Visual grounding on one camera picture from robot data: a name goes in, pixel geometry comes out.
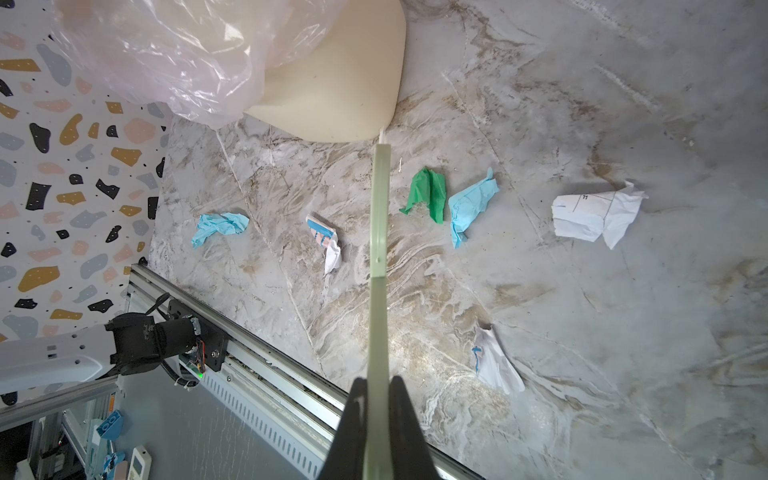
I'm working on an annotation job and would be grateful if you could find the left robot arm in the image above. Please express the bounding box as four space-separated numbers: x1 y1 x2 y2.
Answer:
1 312 202 395

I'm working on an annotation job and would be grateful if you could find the cream trash bin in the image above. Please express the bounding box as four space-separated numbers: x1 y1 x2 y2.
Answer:
246 0 406 143

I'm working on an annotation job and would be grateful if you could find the white lined paper scrap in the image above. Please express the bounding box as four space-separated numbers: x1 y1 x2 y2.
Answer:
551 182 647 250

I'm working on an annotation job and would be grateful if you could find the teal paper scrap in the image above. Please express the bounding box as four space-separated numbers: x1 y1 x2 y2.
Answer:
191 213 250 248

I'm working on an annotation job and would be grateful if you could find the white remote control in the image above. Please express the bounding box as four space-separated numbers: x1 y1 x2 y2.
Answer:
127 445 152 480

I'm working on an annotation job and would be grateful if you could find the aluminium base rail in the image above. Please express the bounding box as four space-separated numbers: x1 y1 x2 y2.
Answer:
128 262 487 480

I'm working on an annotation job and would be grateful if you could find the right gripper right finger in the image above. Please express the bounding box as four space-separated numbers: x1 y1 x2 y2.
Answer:
388 376 441 480

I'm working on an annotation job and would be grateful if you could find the white crumpled paper scrap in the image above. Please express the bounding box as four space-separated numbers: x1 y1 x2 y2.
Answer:
472 326 525 395

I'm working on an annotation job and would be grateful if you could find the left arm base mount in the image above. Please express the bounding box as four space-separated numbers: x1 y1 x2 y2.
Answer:
168 299 230 377

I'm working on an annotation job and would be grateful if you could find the green hand brush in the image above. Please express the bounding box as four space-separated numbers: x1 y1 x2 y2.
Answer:
363 143 394 479

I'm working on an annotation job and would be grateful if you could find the blue plastic brick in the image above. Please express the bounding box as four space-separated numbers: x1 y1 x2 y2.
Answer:
96 410 124 442

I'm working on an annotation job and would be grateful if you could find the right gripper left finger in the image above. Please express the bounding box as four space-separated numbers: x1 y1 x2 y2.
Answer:
317 378 367 480

